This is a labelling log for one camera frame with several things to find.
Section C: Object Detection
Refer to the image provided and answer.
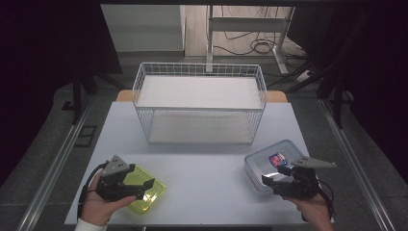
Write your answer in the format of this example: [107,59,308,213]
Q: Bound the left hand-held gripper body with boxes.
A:
[95,155,146,203]

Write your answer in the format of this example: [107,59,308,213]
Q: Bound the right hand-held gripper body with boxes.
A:
[272,156,338,200]

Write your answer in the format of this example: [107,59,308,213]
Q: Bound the green lidded plastic container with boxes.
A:
[123,164,167,216]

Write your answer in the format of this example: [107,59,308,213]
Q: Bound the clear lidded plastic container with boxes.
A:
[243,139,311,196]

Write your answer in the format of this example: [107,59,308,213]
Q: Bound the white wire shelf rack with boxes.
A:
[132,62,268,145]

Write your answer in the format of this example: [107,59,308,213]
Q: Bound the person's right hand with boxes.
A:
[283,192,333,225]

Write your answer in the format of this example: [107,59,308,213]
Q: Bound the person's left hand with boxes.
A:
[79,172,138,227]

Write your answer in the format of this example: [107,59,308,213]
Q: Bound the wooden table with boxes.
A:
[115,89,289,104]

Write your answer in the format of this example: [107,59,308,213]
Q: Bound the black stand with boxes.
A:
[267,9,370,130]
[61,62,127,127]

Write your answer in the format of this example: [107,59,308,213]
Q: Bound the white power strip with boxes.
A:
[294,69,313,83]

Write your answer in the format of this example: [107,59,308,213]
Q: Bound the white cabinet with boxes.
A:
[100,4,187,58]

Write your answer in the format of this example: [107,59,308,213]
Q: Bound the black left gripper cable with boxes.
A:
[76,161,110,222]

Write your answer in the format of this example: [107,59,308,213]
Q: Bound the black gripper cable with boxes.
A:
[317,179,337,222]
[76,161,110,222]

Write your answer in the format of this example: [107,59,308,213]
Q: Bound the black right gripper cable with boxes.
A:
[317,179,337,222]

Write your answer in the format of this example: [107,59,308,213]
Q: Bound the metal floor rail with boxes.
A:
[15,95,94,231]
[318,98,397,231]

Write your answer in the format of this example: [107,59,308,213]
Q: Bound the black floor cables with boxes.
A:
[213,5,310,66]

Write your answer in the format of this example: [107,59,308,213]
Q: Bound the white metal desk frame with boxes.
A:
[206,4,296,75]

